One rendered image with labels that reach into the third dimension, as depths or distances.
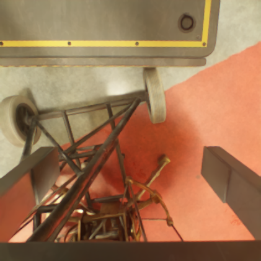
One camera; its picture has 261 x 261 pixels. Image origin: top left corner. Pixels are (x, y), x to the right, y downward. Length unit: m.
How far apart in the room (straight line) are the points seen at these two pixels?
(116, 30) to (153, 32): 0.09
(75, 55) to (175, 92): 0.47
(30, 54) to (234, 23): 0.74
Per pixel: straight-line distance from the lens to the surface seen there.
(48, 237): 0.28
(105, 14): 0.50
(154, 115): 0.63
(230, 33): 0.91
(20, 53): 0.54
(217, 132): 0.93
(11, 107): 0.75
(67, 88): 0.84
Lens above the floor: 0.80
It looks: 74 degrees down
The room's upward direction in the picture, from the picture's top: 177 degrees clockwise
